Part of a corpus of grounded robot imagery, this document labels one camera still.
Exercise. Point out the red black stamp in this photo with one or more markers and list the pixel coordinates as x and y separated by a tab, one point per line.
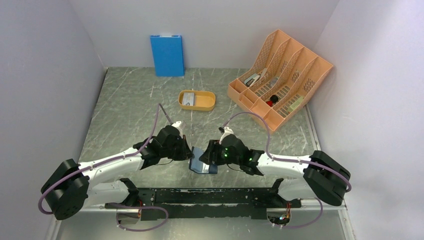
272	100

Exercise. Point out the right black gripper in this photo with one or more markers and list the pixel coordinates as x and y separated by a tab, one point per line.
213	146

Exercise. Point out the grey stapler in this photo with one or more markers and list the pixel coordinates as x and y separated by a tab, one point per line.
252	79

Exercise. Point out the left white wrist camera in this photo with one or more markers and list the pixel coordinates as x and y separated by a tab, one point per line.
180	125

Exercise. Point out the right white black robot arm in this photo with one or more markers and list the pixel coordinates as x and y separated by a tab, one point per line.
299	177

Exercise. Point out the orange desk file organizer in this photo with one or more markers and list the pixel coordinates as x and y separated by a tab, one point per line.
300	72

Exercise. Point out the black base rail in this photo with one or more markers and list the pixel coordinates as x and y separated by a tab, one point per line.
190	203

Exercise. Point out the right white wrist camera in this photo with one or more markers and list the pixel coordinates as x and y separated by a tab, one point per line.
225	131

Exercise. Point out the blue folder box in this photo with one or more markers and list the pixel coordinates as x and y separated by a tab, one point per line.
168	57

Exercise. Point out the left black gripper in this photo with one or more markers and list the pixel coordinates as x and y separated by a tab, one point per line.
185	152

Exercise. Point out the green sticky note pad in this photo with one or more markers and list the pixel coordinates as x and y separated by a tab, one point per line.
294	103

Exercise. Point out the orange oval tray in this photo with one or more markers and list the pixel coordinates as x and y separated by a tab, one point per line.
204	101

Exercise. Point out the silver VIP card stack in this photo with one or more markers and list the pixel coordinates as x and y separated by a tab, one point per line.
188	99

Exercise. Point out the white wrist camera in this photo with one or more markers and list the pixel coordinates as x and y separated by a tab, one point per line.
180	125
225	131

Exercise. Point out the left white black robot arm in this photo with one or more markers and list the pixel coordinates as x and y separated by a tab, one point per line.
74	186

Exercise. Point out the grey item in organizer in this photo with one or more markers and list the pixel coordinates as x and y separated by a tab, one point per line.
273	81

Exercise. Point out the navy blue card holder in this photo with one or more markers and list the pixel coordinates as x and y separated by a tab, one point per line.
198	166

